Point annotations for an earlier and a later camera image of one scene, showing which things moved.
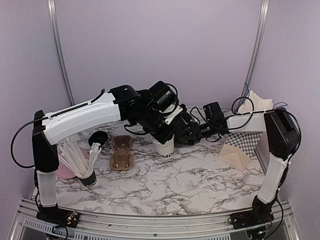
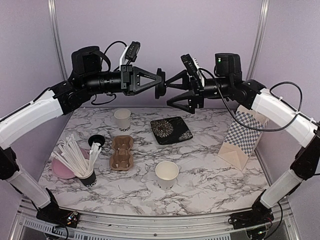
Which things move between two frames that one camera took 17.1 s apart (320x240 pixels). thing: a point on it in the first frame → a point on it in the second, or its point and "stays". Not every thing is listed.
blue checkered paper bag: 240,146 stays
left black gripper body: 152,127 → 126,71
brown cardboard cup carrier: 121,158 stays
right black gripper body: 198,133 → 196,85
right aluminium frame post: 264,7 stays
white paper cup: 165,150 → 123,117
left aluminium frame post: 52,6 stays
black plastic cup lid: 99,137 → 160,88
